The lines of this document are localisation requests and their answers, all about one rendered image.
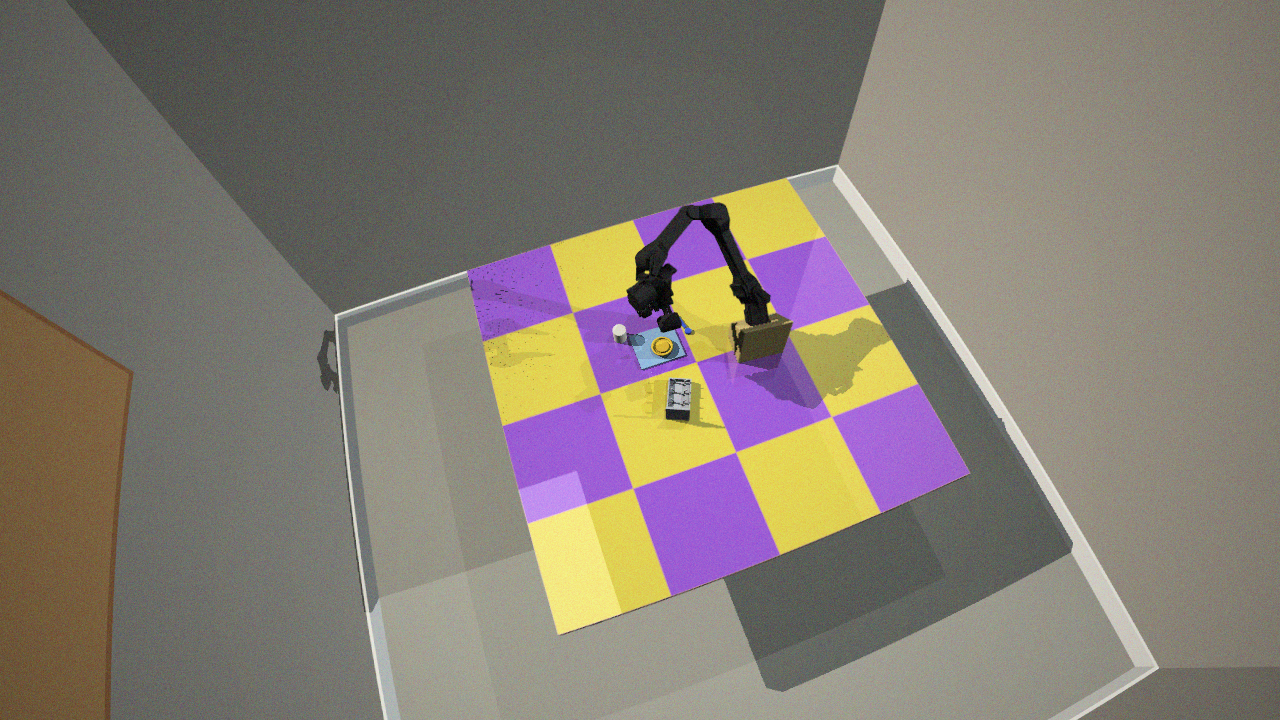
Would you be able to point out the light blue square mat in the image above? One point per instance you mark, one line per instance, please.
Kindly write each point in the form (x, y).
(642, 342)

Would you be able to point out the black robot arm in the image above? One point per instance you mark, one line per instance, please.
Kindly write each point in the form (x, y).
(658, 281)

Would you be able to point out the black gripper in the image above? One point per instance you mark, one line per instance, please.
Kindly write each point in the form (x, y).
(669, 321)

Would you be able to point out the grey dish rack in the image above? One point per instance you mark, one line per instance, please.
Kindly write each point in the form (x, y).
(678, 399)

